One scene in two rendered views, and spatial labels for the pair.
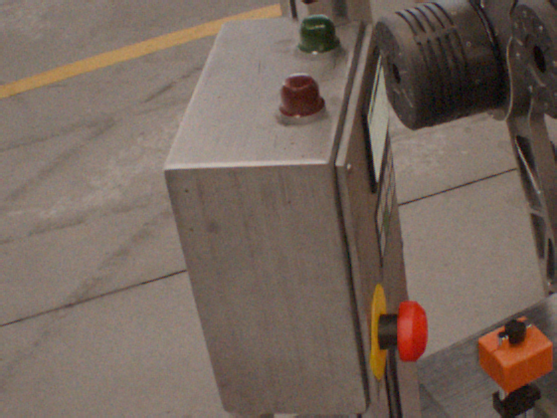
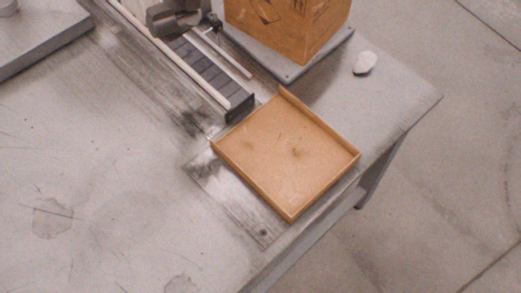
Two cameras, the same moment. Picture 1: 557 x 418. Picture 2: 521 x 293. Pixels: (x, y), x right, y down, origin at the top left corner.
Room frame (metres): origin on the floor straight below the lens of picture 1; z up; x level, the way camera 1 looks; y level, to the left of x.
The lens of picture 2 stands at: (0.68, -1.57, 1.87)
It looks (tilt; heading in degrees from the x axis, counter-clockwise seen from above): 61 degrees down; 66
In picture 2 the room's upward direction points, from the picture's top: straight up
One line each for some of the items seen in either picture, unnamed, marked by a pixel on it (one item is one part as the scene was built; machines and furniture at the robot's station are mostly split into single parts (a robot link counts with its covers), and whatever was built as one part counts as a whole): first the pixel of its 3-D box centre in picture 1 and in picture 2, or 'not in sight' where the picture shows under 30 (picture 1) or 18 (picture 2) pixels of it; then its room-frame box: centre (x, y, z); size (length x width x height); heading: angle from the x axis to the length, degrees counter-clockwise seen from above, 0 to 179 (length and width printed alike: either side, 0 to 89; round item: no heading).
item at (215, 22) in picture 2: not in sight; (212, 39); (0.92, -0.70, 0.91); 0.07 x 0.03 x 0.16; 20
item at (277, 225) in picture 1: (299, 212); not in sight; (0.68, -0.01, 1.38); 0.17 x 0.10 x 0.19; 165
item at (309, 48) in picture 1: (317, 34); not in sight; (0.71, -0.04, 1.49); 0.03 x 0.03 x 0.02
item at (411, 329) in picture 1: (403, 331); not in sight; (0.61, -0.05, 1.33); 0.04 x 0.03 x 0.04; 165
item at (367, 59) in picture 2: not in sight; (364, 61); (1.32, -0.90, 0.85); 0.08 x 0.07 x 0.04; 177
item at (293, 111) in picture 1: (299, 95); not in sight; (0.64, -0.02, 1.49); 0.03 x 0.03 x 0.02
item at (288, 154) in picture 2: not in sight; (284, 149); (0.98, -1.07, 0.85); 0.30 x 0.26 x 0.04; 110
